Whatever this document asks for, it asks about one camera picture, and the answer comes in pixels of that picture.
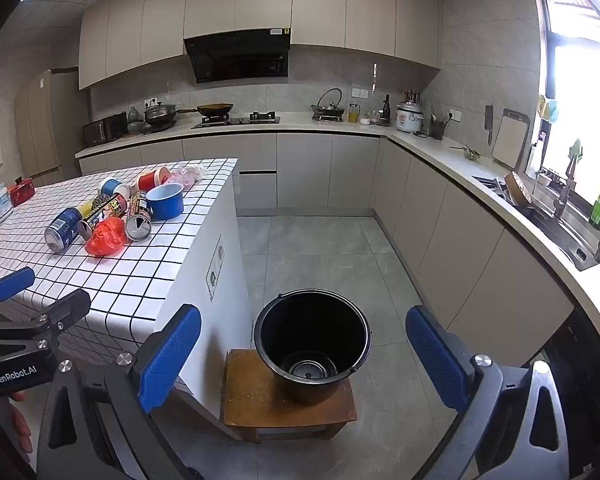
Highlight beige cabinets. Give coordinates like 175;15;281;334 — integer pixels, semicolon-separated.
78;0;441;91
77;132;577;357

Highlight checkered tablecloth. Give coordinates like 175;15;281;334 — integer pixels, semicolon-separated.
0;158;240;367

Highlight green vegetable stalk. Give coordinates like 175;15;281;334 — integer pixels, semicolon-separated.
449;143;484;162

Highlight white kitchen island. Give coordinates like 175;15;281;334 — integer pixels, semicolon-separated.
152;160;254;442

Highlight black gas stove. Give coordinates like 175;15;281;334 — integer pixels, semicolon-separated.
190;111;281;130

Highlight black microwave oven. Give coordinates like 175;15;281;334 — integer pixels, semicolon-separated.
82;112;129;149

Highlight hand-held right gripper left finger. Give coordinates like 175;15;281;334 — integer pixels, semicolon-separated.
35;304;203;480

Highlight kitchen sink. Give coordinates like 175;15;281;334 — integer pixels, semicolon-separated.
472;172;600;272

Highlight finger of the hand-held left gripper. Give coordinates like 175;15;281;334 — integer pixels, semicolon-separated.
0;266;36;322
0;288;92;357

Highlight black yellow can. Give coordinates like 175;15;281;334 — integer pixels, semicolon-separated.
124;190;154;243
77;195;130;245

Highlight red plastic bag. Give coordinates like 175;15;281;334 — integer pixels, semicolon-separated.
83;217;127;257

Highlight person's left hand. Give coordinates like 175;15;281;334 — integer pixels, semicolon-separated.
0;391;34;457

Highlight blue white paper cup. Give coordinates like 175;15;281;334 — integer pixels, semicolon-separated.
98;177;131;200

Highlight black range hood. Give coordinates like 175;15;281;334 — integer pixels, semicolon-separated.
183;28;291;85

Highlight grey pot with lid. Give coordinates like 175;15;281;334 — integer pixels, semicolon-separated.
143;99;179;129

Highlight black utensil holder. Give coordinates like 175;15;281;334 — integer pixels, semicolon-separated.
428;107;449;141

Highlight beige refrigerator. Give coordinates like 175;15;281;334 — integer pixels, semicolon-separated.
13;67;89;187

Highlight beige lower cabinets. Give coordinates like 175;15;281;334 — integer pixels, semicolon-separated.
77;132;577;357

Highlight blue drink can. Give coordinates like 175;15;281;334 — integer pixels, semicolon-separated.
44;206;85;254

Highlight wooden stool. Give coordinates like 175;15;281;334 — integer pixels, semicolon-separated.
219;348;359;444

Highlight steel faucet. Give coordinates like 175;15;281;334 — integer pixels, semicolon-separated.
552;152;584;221

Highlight island power sockets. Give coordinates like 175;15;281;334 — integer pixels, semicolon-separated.
205;234;226;304

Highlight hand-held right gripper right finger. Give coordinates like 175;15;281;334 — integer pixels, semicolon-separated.
405;304;572;480

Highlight iron pot with arched handle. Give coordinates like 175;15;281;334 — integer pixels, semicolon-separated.
309;87;346;116

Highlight beige upper cabinets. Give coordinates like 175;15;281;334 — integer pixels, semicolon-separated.
78;0;441;91

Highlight beige cutting board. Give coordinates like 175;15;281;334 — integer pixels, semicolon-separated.
490;108;531;170

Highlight kitchen window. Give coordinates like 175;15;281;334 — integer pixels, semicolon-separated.
532;0;600;242

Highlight black plastic bucket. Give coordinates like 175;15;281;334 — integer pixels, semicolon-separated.
253;288;373;406

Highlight clear pink plastic bag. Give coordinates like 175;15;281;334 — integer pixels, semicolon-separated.
168;163;206;190

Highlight white rice cooker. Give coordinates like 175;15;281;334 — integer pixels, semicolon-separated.
396;100;425;135

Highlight blue white tissue pack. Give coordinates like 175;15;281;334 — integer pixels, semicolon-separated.
0;183;14;225

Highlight black wok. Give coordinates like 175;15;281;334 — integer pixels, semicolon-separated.
175;103;235;117

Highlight red box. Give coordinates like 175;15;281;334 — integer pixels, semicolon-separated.
8;177;36;207

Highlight red paper cup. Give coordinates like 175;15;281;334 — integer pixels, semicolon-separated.
137;166;172;192

